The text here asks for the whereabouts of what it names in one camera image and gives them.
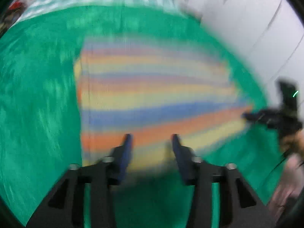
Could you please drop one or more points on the green velvet blanket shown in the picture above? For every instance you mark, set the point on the green velvet blanket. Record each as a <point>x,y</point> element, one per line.
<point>38,114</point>

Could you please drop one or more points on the striped knitted sweater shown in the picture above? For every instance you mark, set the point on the striped knitted sweater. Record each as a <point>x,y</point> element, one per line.
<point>152,95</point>

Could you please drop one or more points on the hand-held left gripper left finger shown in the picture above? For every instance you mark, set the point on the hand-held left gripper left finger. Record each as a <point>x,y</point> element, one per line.
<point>125,156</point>

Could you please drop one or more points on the person's right leg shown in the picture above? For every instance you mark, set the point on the person's right leg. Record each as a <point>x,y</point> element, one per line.
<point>288,182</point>

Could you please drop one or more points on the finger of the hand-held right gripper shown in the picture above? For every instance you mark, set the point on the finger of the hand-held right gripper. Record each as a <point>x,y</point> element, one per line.
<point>254,116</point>

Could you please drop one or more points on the pile of mixed clothes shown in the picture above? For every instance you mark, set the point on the pile of mixed clothes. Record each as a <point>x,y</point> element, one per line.
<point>13,11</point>

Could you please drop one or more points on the white wardrobe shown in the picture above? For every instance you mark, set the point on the white wardrobe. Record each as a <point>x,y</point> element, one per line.
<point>249,23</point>

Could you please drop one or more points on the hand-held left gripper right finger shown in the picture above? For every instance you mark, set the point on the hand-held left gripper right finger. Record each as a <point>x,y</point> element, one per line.
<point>181,159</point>

